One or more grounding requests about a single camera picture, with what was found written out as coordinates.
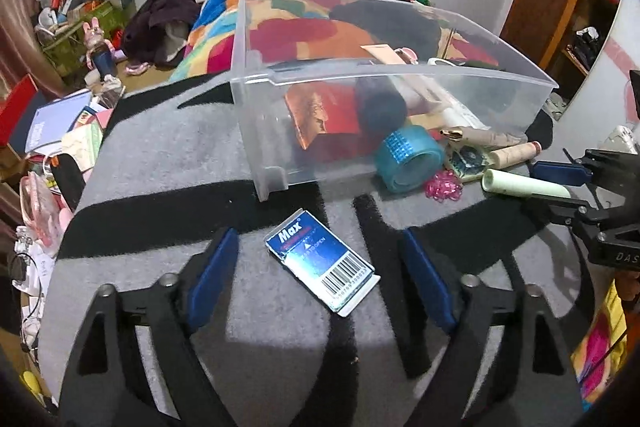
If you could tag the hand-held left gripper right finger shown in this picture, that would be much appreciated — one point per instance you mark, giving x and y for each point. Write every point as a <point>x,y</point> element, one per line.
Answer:
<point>425,277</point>

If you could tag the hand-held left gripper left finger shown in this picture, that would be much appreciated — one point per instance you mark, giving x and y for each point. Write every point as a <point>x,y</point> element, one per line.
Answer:
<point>212,277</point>

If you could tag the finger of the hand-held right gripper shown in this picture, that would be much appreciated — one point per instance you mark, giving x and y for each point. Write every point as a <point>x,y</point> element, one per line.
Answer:
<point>565,209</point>
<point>560,173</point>

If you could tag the light green tube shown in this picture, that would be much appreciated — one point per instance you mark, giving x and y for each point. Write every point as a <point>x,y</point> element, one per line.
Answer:
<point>520,184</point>

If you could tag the blue staple box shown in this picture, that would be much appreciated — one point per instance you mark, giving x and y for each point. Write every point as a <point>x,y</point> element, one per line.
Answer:
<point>320,257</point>

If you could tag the pink tube with mint cap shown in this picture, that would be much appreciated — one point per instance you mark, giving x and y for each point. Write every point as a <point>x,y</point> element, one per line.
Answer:
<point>425,92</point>

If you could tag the clear plastic bin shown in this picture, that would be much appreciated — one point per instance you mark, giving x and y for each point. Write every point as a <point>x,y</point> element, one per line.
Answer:
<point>300,142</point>

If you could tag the black purple bottle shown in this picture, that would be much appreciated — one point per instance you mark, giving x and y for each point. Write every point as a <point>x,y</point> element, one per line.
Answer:
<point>382,107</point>

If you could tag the red gold tea packet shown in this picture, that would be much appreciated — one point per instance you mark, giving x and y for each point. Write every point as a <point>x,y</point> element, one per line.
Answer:
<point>335,112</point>

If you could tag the brown rectangular block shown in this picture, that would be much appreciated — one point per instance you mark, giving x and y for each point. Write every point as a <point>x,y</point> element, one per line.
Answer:
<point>377,52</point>

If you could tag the cream tube with brown cap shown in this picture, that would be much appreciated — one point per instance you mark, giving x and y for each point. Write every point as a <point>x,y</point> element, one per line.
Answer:
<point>515,153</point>

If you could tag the white shoes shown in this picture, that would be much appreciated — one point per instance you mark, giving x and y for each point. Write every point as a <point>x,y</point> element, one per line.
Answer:
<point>554,107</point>

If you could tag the white plastic object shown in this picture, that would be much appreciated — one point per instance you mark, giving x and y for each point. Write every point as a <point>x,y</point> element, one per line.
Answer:
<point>617,139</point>

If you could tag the cream pen with gold tip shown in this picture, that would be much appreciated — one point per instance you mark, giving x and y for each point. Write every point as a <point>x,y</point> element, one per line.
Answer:
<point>490,138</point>

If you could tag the pink bead cluster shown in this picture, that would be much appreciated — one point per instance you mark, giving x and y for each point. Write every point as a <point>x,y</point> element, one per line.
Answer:
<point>444,187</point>

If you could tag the green correction tape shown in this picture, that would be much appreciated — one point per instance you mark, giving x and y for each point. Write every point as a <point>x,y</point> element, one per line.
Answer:
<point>467,159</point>

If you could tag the white sliding wardrobe door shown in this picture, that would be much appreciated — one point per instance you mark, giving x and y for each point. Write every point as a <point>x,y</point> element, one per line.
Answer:
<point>615,72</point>

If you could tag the blue tape roll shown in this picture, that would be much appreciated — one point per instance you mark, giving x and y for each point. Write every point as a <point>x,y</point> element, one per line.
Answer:
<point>405,157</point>

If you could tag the grey black striped blanket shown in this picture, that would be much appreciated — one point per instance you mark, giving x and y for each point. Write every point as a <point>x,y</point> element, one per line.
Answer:
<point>175,147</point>

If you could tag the wooden wardrobe shelf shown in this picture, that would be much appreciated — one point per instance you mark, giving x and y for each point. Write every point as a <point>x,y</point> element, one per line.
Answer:
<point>585,7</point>

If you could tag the black orange tool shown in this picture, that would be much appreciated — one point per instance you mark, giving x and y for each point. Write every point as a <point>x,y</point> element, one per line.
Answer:
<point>67,182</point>

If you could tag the white papers pile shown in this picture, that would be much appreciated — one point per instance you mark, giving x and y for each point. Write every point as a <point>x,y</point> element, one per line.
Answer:
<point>35,262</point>

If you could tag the light green booklet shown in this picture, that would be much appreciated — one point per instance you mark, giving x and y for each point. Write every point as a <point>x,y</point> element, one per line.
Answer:
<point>82,147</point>

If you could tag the pink clear pouch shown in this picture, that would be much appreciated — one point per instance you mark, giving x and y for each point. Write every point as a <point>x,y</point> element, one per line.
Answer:
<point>37,212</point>

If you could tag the blue notebook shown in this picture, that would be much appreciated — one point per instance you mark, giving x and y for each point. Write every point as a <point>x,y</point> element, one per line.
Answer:
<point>50,122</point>

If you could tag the pink rabbit figurine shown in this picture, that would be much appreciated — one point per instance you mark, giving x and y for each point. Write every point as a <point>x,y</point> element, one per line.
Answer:
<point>102,57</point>

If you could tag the red box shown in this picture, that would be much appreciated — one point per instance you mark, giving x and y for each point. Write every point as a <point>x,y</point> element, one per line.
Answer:
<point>15,107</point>

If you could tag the dark clothes pile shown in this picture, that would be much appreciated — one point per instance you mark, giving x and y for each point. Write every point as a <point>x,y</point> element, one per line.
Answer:
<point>160,17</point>

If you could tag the green storage box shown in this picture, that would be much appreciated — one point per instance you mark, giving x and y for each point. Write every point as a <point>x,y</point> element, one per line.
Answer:
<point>60,52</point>

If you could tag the pink brown curtain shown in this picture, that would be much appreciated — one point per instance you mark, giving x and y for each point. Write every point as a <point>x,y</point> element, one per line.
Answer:
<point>15,32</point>

